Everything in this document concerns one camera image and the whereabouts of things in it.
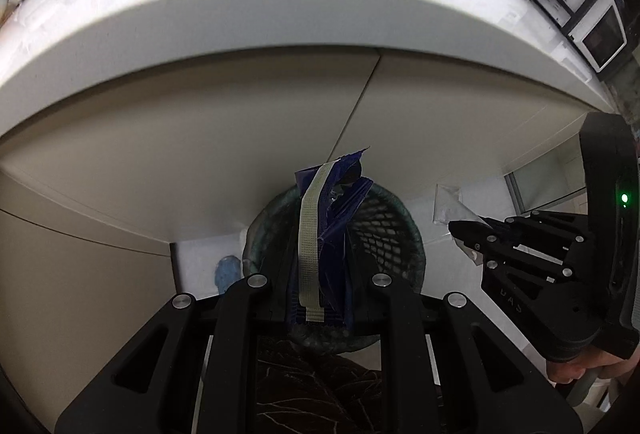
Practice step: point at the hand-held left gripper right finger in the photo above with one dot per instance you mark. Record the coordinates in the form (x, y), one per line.
(400, 324)

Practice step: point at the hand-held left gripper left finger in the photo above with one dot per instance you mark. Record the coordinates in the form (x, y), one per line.
(240, 314)

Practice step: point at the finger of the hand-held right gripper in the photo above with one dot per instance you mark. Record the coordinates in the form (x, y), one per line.
(530, 259)
(520, 226)

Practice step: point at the clear plastic wrapper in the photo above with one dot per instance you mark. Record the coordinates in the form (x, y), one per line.
(447, 206)

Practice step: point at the dark blue snack wrapper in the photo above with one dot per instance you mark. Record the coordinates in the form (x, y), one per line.
(332, 264)

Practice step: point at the green mesh waste bin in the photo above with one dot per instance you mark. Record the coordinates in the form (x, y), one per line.
(387, 234)

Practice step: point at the person's right hand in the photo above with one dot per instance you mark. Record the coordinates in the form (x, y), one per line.
(567, 370)

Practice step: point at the blue shoe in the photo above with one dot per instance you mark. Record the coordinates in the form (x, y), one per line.
(227, 271)

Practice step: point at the glass sliding door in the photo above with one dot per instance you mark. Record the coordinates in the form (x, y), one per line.
(545, 179)

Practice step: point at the person's dark patterned trouser leg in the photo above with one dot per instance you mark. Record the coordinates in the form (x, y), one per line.
(310, 389)

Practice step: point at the cream cabinet door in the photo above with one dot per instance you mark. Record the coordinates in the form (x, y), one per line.
(175, 139)
(450, 124)

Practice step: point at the white microwave oven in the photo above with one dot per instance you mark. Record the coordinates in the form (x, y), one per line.
(600, 39)

